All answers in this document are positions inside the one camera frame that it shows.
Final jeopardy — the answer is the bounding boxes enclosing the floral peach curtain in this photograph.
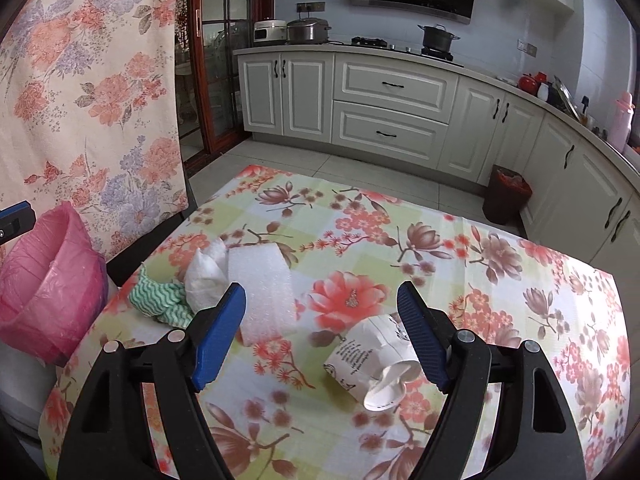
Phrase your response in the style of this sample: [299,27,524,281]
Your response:
[1,0,188,258]

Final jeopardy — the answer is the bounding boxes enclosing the dark red floor bin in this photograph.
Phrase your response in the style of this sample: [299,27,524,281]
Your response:
[483,165,533,226]

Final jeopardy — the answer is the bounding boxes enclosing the green white striped cloth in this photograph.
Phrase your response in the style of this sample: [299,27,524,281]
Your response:
[128,266,194,330]

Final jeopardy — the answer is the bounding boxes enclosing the pink thermos bottle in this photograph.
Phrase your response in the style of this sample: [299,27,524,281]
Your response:
[608,92,634,153]

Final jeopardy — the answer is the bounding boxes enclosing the black gas stove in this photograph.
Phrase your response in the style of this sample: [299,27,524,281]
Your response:
[350,36,454,63]

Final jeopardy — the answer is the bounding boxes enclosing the crushed white paper cup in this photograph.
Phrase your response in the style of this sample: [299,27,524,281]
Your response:
[323,313,422,412]

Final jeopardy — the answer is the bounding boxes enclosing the floral tablecloth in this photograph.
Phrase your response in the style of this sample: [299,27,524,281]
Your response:
[39,166,631,479]

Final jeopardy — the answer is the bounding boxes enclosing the black cooking pot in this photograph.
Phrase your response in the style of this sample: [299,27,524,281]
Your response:
[418,24,460,52]

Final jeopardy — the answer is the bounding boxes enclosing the white lower kitchen cabinets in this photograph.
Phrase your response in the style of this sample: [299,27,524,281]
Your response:
[235,44,639,283]

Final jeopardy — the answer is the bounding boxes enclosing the pink lined trash bin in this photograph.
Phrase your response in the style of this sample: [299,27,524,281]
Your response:
[1,202,108,366]

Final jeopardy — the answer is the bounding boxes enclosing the red kettle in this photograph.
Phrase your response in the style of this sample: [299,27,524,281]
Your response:
[518,72,547,96]

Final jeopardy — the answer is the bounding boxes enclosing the red framed glass door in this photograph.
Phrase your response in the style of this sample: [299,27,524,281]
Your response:
[175,0,274,176]

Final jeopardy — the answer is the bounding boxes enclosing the white foam sheet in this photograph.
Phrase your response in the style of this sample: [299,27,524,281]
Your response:
[228,243,296,346]

